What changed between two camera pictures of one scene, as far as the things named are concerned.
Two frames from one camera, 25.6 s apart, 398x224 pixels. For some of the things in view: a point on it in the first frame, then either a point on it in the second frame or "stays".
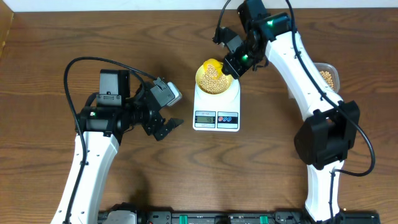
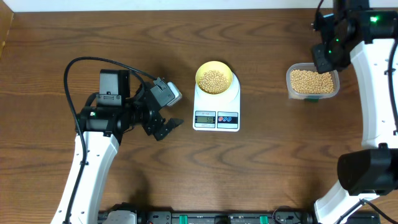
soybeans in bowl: (211, 84) stays
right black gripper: (236, 71) to (322, 65)
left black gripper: (152, 126) stays
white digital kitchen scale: (219, 112) stays
